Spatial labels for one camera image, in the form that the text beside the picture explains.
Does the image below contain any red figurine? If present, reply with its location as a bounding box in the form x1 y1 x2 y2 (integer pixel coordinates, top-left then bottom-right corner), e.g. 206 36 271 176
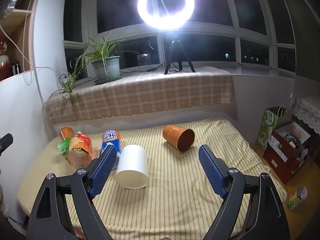
0 34 11 81

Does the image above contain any blue label bottle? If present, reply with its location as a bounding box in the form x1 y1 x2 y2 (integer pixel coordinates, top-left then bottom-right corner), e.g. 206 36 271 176
100 130 121 168

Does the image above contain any black tripod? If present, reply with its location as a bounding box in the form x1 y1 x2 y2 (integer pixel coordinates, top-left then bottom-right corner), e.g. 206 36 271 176
164 31 196 75

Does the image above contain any white cable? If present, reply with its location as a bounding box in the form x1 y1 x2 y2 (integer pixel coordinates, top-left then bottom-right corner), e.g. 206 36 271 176
0 0 54 100

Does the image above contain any white cup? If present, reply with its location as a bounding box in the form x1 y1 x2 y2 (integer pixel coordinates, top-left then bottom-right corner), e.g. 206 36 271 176
115 144 149 189

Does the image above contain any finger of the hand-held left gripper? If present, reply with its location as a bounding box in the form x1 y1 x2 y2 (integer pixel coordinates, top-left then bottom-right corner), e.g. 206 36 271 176
0 133 13 153

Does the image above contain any wooden shelf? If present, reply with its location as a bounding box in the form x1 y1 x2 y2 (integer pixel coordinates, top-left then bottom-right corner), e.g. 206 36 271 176
0 0 42 82

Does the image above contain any green paper bag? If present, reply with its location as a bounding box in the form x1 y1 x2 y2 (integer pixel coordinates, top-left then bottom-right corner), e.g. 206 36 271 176
257 106 292 151

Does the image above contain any orange label bottle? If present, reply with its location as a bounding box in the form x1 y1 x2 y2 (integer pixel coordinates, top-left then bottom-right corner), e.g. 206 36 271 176
67 133 93 168

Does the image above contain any spider plant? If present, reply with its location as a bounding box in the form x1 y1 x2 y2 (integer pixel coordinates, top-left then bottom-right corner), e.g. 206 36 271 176
49 33 143 106

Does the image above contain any dark thermos bottle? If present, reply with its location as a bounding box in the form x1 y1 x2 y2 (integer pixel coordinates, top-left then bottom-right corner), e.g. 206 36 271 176
11 59 21 76

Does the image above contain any green plant pot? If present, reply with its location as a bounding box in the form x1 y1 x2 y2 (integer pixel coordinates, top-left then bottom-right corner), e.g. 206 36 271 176
91 55 121 81

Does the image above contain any ring light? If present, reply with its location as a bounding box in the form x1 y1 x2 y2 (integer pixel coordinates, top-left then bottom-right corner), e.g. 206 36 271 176
137 0 195 33

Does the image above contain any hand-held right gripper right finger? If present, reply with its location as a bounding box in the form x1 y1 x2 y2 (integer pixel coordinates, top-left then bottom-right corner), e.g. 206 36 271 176
198 144 291 240

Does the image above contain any small orange cup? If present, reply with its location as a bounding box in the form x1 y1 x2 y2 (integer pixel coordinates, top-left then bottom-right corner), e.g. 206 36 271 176
60 126 74 141

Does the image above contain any white lace cloth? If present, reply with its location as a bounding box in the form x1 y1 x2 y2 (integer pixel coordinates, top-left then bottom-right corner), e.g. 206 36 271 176
290 95 320 135

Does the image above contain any green label bottle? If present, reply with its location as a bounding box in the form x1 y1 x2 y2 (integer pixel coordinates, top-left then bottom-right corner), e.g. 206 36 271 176
286 186 309 211

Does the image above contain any black cable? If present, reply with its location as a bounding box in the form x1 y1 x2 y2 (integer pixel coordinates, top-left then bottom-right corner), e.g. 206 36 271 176
119 63 166 73

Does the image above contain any green snack packet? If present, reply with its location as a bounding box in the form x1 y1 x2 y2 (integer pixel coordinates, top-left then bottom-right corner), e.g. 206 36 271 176
57 131 83 158

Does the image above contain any yellow striped cloth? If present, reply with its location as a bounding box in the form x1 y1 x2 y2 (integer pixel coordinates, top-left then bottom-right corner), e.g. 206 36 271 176
16 117 288 240

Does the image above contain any green pot saucer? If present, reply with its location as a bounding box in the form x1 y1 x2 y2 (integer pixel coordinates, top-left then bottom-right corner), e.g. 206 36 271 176
94 73 123 85

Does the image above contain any beige plaid cloth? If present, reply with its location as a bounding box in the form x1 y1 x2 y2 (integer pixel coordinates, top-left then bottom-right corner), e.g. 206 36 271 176
44 66 234 125

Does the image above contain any red cardboard box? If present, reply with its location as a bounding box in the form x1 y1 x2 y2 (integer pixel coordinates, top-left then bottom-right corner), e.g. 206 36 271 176
262 121 312 185

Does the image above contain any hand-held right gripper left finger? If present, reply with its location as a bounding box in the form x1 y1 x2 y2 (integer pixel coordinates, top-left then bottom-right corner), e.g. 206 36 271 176
26 144 118 240

